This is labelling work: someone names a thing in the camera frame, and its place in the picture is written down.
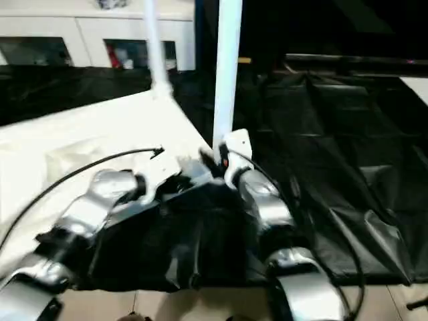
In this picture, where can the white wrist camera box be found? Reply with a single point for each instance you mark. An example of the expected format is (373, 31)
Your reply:
(239, 143)
(160, 170)

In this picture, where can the white jar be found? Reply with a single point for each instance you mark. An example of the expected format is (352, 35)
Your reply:
(128, 63)

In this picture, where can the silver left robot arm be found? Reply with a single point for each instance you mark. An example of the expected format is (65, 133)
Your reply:
(93, 200)

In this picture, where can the long black metal bar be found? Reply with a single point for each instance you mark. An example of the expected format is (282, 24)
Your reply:
(354, 61)

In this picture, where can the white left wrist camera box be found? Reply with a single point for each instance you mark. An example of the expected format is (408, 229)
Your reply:
(160, 170)

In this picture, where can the dark robot body part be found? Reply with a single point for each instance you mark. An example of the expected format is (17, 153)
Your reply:
(134, 316)

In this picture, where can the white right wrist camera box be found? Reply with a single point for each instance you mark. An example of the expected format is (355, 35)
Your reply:
(239, 143)

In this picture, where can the red bottle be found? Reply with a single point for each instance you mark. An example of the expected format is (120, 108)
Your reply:
(113, 56)

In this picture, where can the white flat sheet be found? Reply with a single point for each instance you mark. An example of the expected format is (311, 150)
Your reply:
(416, 87)

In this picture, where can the black work mat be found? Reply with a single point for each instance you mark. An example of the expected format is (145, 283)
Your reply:
(200, 240)

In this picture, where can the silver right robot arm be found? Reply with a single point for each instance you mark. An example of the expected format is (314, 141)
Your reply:
(271, 207)

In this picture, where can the black floor stand leg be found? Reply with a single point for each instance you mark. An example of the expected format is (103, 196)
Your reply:
(418, 304)

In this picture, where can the white plastic table top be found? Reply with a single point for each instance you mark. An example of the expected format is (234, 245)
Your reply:
(67, 140)

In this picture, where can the white cabinet with glass doors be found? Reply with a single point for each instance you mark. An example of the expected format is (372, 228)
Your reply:
(50, 26)

